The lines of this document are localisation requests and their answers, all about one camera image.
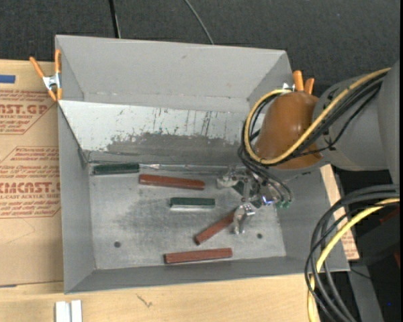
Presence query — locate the brown cardboard board, red print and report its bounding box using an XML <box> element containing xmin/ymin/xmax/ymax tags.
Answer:
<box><xmin>0</xmin><ymin>58</ymin><xmax>361</xmax><ymax>290</ymax></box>

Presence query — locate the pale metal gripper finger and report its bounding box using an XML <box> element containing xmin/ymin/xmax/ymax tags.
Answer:
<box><xmin>233</xmin><ymin>205</ymin><xmax>257</xmax><ymax>235</ymax></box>
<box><xmin>216</xmin><ymin>174</ymin><xmax>238</xmax><ymax>190</ymax></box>

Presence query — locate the grey metal bin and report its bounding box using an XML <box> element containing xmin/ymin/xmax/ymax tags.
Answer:
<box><xmin>54</xmin><ymin>34</ymin><xmax>351</xmax><ymax>294</ymax></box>

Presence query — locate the dark green flat block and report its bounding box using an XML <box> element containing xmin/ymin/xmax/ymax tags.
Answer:
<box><xmin>93</xmin><ymin>162</ymin><xmax>140</xmax><ymax>176</ymax></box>
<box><xmin>169</xmin><ymin>197</ymin><xmax>217</xmax><ymax>211</ymax></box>

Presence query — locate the red-brown flat block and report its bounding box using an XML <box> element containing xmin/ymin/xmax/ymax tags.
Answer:
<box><xmin>163</xmin><ymin>247</ymin><xmax>234</xmax><ymax>265</ymax></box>
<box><xmin>193</xmin><ymin>211</ymin><xmax>236</xmax><ymax>246</ymax></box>
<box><xmin>138</xmin><ymin>173</ymin><xmax>206</xmax><ymax>191</ymax></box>

